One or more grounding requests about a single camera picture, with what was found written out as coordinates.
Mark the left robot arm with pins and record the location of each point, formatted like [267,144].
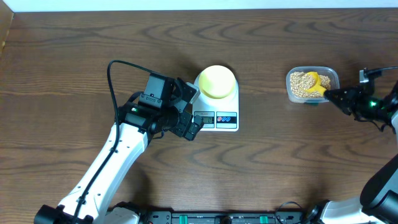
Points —
[145,116]

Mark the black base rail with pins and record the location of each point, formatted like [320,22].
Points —
[224,217]

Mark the clear plastic container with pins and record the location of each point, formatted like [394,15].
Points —
[321,71]

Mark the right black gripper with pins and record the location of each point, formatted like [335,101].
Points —
[347,104]

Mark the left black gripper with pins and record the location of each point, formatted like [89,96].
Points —
[180,129]

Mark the yellow plastic measuring scoop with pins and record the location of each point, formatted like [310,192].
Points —
[316,83]

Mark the soybeans in container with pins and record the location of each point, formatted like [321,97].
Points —
[298,82]

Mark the green tape strip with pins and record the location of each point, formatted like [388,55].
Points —
[311,104]

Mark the pale yellow bowl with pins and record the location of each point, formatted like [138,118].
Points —
[216,82]

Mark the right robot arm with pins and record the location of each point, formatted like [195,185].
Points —
[378,200]

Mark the white digital kitchen scale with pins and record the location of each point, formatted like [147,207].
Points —
[219,114]

